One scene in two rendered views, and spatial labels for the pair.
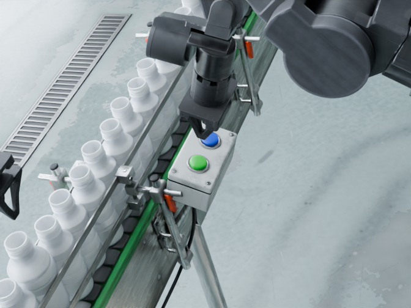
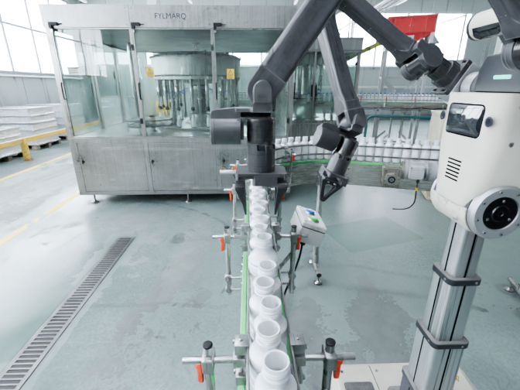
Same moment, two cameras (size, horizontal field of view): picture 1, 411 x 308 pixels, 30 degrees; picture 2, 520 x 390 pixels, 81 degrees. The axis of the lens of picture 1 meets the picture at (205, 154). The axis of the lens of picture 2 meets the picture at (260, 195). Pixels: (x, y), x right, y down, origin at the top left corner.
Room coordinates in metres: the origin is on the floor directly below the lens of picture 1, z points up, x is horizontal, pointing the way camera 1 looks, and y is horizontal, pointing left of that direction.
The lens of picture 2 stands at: (0.33, 0.65, 1.51)
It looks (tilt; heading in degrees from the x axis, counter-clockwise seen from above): 20 degrees down; 327
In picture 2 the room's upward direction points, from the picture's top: straight up
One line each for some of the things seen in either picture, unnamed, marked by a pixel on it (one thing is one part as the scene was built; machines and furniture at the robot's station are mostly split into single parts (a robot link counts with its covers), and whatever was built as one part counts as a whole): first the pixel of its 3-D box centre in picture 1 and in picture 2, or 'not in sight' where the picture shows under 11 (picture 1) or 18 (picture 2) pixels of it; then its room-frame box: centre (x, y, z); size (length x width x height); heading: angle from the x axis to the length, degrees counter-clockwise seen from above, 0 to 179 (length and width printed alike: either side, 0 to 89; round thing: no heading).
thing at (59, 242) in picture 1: (62, 257); not in sight; (0.88, 0.27, 1.08); 0.06 x 0.06 x 0.17
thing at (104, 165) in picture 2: not in sight; (196, 107); (5.23, -1.34, 1.18); 2.88 x 2.73 x 2.35; 58
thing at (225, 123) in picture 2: not in sight; (240, 113); (0.86, 0.35, 1.46); 0.12 x 0.09 x 0.12; 59
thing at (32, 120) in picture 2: not in sight; (22, 127); (10.41, 1.36, 0.50); 1.23 x 1.04 x 1.00; 59
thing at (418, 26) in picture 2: not in sight; (399, 91); (4.54, -5.78, 1.40); 0.92 x 0.72 x 2.80; 40
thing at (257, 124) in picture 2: not in sight; (258, 130); (0.84, 0.32, 1.43); 0.07 x 0.06 x 0.07; 59
